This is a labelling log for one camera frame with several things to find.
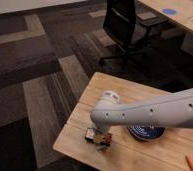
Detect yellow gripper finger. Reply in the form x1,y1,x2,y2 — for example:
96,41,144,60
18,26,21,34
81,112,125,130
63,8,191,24
94,135,103,143

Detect black and orange eraser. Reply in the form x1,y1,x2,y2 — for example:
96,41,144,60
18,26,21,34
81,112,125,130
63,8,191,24
85,128,112,146

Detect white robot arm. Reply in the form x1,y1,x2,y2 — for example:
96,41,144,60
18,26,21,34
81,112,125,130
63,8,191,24
90,88,193,133

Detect white sponge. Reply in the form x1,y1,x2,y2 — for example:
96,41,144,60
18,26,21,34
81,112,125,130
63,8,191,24
95,144,109,150

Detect dark blue bowl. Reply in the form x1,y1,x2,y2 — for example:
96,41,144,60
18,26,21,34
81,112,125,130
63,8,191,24
127,125,165,141

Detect black office chair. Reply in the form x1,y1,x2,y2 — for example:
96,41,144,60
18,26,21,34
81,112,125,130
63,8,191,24
99,0,171,65

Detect blue round disc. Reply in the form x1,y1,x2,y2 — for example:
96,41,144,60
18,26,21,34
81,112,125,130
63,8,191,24
162,8,177,15

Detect light wooden background desk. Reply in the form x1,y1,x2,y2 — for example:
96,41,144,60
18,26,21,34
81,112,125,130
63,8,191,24
137,0,193,34

